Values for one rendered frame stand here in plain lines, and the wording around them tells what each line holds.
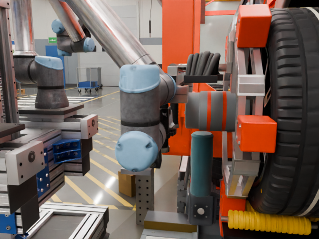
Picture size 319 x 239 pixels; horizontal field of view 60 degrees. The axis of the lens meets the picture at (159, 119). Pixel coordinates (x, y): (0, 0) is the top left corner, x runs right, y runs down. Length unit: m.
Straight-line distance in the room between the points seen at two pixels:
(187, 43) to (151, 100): 0.99
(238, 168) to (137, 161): 0.34
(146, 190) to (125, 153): 1.30
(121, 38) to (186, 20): 0.87
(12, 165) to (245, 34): 0.71
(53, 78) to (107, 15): 0.72
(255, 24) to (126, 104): 0.42
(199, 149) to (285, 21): 0.55
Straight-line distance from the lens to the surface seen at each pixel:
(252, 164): 0.76
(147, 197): 1.81
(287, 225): 1.00
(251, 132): 0.64
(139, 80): 0.49
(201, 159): 1.11
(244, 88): 0.71
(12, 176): 0.87
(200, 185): 1.15
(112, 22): 0.66
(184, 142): 1.51
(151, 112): 0.50
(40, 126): 1.37
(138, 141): 0.48
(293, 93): 0.69
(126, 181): 2.24
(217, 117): 0.92
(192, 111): 0.92
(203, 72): 0.77
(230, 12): 13.19
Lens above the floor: 1.00
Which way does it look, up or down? 11 degrees down
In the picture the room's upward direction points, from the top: straight up
